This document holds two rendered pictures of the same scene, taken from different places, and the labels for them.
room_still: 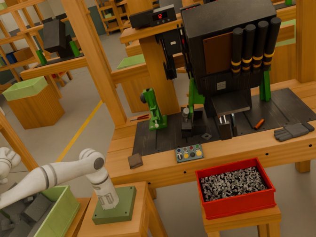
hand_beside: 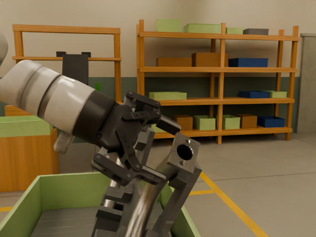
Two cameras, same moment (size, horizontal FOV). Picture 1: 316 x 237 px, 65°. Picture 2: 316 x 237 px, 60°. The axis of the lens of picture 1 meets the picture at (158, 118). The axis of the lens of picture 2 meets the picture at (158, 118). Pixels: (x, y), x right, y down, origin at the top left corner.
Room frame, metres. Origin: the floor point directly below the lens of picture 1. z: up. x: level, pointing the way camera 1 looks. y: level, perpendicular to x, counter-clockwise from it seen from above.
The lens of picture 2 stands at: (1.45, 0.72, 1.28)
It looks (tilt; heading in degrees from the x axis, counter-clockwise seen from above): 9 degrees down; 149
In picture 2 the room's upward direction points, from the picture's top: straight up
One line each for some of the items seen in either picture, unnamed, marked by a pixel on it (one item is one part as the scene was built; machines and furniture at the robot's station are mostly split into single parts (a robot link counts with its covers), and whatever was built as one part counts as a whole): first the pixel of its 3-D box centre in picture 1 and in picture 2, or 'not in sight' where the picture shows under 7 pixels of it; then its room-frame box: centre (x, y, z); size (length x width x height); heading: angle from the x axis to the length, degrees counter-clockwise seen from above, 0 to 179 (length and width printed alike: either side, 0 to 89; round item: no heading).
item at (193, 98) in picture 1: (196, 90); not in sight; (1.30, -0.26, 1.17); 0.13 x 0.12 x 0.20; 80
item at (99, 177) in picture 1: (94, 166); not in sight; (0.95, 0.35, 1.14); 0.09 x 0.09 x 0.17; 41
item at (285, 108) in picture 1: (214, 122); not in sight; (1.35, -0.35, 0.89); 1.10 x 0.42 x 0.02; 80
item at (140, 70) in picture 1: (198, 55); not in sight; (1.72, -0.41, 1.23); 1.30 x 0.05 x 0.09; 80
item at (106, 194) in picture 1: (105, 190); not in sight; (0.95, 0.36, 0.98); 0.09 x 0.09 x 0.17; 83
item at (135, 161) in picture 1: (135, 160); not in sight; (1.19, 0.21, 0.91); 0.10 x 0.08 x 0.03; 3
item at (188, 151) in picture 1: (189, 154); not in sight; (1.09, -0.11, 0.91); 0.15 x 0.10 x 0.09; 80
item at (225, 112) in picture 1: (225, 95); not in sight; (1.24, -0.41, 1.11); 0.39 x 0.16 x 0.03; 170
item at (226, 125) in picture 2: not in sight; (216, 83); (-2.51, 4.36, 1.12); 3.01 x 0.54 x 2.23; 71
